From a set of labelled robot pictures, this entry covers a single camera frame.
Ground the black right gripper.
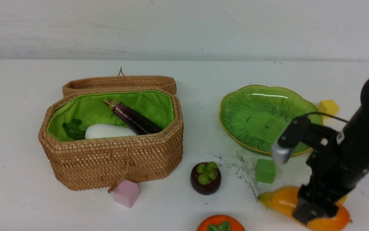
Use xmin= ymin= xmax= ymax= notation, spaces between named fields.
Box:
xmin=293 ymin=124 xmax=346 ymax=225

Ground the yellow toy banana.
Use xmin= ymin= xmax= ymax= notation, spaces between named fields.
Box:
xmin=257 ymin=192 xmax=348 ymax=207

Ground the orange toy mango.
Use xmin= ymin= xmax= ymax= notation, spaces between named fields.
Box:
xmin=266 ymin=186 xmax=353 ymax=231

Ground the orange toy persimmon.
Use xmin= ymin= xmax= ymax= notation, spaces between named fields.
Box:
xmin=196 ymin=214 xmax=246 ymax=231

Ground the dark purple toy mangosteen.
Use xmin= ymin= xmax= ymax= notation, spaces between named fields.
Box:
xmin=190 ymin=161 xmax=222 ymax=195

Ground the purple toy eggplant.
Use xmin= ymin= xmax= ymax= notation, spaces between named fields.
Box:
xmin=103 ymin=98 xmax=162 ymax=135

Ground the white toy radish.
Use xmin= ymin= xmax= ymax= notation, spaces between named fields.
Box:
xmin=62 ymin=119 xmax=137 ymax=141

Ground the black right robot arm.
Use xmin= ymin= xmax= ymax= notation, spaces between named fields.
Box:
xmin=293 ymin=79 xmax=369 ymax=225

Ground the green foam cube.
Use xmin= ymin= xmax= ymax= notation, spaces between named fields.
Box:
xmin=255 ymin=159 xmax=276 ymax=184

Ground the yellow foam cube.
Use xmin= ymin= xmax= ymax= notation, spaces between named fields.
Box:
xmin=317 ymin=99 xmax=339 ymax=116

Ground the green glass plate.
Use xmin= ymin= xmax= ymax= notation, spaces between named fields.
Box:
xmin=219 ymin=85 xmax=317 ymax=156

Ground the woven wicker basket lid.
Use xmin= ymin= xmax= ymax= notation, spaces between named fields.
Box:
xmin=62 ymin=68 xmax=177 ymax=97

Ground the pink foam cube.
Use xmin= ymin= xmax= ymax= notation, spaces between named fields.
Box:
xmin=112 ymin=179 xmax=140 ymax=209

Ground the woven wicker basket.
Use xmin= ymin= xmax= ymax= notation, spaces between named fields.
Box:
xmin=38 ymin=88 xmax=184 ymax=193

